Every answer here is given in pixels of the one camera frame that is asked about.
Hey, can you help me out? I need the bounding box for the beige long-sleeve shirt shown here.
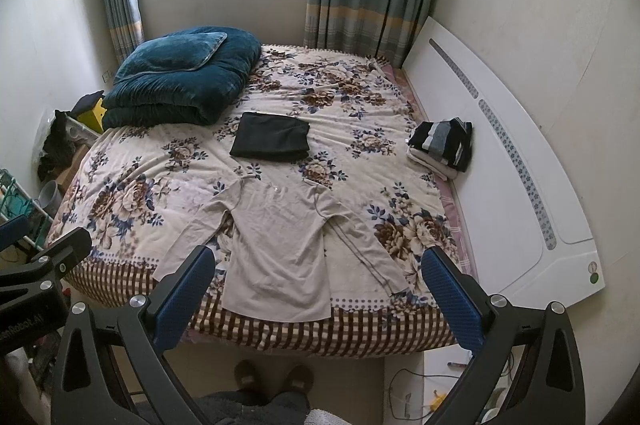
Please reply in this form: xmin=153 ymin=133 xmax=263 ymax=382
xmin=154 ymin=178 xmax=409 ymax=323

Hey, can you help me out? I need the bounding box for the dark clothes pile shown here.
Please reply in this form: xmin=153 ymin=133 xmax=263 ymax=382
xmin=37 ymin=110 xmax=76 ymax=182

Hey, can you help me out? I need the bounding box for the striped folded clothes stack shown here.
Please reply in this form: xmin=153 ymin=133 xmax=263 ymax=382
xmin=407 ymin=117 xmax=473 ymax=181

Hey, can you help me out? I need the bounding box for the green metal rack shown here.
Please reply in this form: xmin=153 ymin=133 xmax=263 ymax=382
xmin=1 ymin=169 xmax=53 ymax=251

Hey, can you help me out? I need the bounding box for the grey plastic bucket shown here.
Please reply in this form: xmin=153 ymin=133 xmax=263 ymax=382
xmin=37 ymin=180 xmax=63 ymax=217

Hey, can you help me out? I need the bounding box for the cardboard box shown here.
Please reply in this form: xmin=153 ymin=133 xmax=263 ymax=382
xmin=53 ymin=144 xmax=91 ymax=195

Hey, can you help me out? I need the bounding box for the white bed headboard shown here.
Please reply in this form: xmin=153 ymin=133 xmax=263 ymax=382
xmin=402 ymin=18 xmax=605 ymax=308

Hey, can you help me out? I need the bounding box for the floral bed sheet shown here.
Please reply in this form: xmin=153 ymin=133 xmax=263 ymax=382
xmin=49 ymin=46 xmax=471 ymax=358

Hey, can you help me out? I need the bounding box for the yellow box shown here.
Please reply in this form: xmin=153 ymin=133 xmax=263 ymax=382
xmin=81 ymin=98 xmax=106 ymax=133

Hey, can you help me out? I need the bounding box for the teal folded quilt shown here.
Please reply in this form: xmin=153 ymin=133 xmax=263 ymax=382
xmin=103 ymin=26 xmax=262 ymax=128

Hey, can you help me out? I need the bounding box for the folded black garment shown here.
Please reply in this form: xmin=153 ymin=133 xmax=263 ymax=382
xmin=230 ymin=112 xmax=309 ymax=163

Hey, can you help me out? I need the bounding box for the teal velvet pillow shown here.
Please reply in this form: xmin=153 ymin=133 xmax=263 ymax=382
xmin=115 ymin=32 xmax=228 ymax=82

